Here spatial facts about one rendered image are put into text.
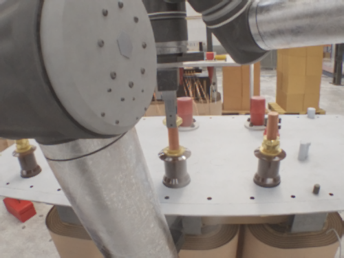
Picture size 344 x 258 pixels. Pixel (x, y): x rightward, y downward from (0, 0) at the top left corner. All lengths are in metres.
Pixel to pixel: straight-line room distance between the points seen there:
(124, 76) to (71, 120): 0.05
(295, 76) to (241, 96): 1.26
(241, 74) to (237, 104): 0.67
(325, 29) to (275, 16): 0.09
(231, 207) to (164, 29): 0.46
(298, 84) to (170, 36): 5.10
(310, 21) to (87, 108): 0.35
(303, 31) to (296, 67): 5.08
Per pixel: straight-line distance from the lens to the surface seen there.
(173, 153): 0.68
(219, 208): 0.65
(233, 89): 5.43
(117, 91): 0.18
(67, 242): 1.11
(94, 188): 0.24
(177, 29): 0.59
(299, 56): 5.50
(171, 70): 0.58
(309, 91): 5.74
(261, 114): 1.12
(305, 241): 1.02
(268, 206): 0.67
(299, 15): 0.43
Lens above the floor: 1.77
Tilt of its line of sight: 21 degrees down
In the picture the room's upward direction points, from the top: 4 degrees counter-clockwise
